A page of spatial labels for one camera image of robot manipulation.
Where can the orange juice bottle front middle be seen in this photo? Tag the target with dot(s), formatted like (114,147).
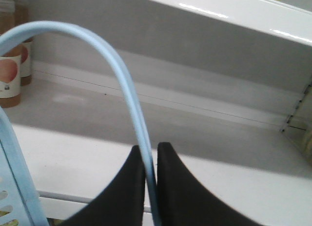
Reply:
(21,17)

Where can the orange juice bottle front left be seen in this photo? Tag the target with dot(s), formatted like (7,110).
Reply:
(9,62)

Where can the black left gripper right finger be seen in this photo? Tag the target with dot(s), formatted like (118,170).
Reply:
(184,201)

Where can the white store shelving unit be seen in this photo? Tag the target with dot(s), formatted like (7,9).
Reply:
(227,82)

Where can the light blue plastic basket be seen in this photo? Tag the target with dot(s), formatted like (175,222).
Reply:
(17,35)

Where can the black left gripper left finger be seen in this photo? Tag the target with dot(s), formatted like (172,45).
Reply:
(121,203)

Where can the orange juice bottle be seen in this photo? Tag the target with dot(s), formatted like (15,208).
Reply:
(21,17)
(9,62)

